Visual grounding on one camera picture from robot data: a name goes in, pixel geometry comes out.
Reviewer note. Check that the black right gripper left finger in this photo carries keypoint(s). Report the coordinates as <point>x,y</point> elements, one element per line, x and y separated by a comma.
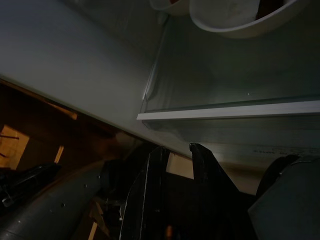
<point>145,205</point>

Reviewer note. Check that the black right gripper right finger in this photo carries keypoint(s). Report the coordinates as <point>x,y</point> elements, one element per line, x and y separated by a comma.
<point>215,205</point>

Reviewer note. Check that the translucent fridge drawer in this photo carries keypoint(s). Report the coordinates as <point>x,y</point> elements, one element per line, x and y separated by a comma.
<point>250,135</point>

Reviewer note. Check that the glass fridge shelf white trim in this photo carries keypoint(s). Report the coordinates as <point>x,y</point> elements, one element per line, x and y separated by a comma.
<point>225,112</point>

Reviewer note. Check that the grey fridge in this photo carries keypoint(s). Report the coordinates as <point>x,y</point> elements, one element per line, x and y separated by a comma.
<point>75,50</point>

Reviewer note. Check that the grey rounded housing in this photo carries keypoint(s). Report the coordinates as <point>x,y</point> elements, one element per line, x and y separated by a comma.
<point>287,212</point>

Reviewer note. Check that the large white bowl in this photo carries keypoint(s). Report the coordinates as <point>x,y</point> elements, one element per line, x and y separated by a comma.
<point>250,30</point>

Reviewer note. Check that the small white bowl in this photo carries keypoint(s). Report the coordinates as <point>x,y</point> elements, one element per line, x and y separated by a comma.
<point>175,8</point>

